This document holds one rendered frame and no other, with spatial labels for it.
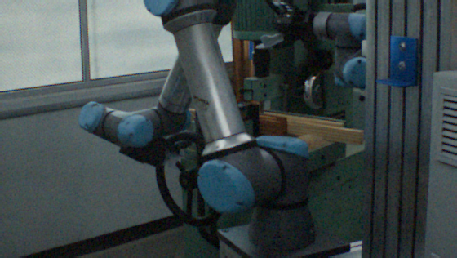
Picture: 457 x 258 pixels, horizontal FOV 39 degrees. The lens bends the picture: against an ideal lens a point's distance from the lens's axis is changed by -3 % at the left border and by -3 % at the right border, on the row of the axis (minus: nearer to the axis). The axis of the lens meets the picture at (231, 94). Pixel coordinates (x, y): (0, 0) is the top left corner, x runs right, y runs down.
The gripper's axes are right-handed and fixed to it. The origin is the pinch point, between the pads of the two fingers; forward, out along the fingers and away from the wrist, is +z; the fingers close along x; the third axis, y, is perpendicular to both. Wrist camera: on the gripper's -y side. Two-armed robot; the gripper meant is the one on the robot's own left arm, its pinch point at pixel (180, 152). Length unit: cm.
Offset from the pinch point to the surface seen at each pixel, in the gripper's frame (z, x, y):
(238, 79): 133, -111, -65
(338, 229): 64, 18, 3
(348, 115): 67, 5, -38
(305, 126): 33.3, 13.5, -22.2
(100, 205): 93, -134, 26
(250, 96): 25.4, -5.0, -26.5
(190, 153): 15.0, -10.9, -2.2
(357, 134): 33, 32, -23
